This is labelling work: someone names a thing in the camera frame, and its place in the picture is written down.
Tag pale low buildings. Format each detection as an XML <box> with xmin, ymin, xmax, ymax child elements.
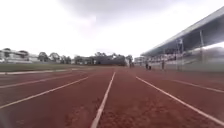
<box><xmin>0</xmin><ymin>47</ymin><xmax>41</xmax><ymax>64</ymax></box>

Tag row of trees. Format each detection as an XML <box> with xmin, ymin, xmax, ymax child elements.
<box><xmin>37</xmin><ymin>50</ymin><xmax>134</xmax><ymax>66</ymax></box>

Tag pale kerb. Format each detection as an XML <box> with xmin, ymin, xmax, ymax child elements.
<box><xmin>0</xmin><ymin>68</ymin><xmax>81</xmax><ymax>76</ymax></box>

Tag green grass field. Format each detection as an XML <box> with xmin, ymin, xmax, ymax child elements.
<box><xmin>0</xmin><ymin>62</ymin><xmax>98</xmax><ymax>72</ymax></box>

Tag group of people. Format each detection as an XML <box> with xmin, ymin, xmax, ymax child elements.
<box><xmin>128</xmin><ymin>59</ymin><xmax>166</xmax><ymax>71</ymax></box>

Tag red running track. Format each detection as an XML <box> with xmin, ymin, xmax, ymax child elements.
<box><xmin>0</xmin><ymin>65</ymin><xmax>224</xmax><ymax>128</ymax></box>

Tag grandstand with roof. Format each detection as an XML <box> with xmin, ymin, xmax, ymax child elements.
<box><xmin>133</xmin><ymin>6</ymin><xmax>224</xmax><ymax>73</ymax></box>

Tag white lane lines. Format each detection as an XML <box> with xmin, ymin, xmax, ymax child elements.
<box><xmin>0</xmin><ymin>69</ymin><xmax>224</xmax><ymax>128</ymax></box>

